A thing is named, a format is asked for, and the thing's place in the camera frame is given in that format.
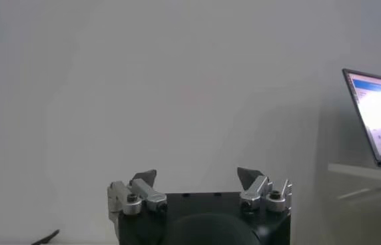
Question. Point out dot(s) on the open laptop computer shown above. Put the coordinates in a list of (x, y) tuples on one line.
[(380, 116)]

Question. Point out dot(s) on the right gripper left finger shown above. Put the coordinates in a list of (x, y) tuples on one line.
[(147, 194)]

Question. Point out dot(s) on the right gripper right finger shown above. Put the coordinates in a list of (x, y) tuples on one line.
[(255, 191)]

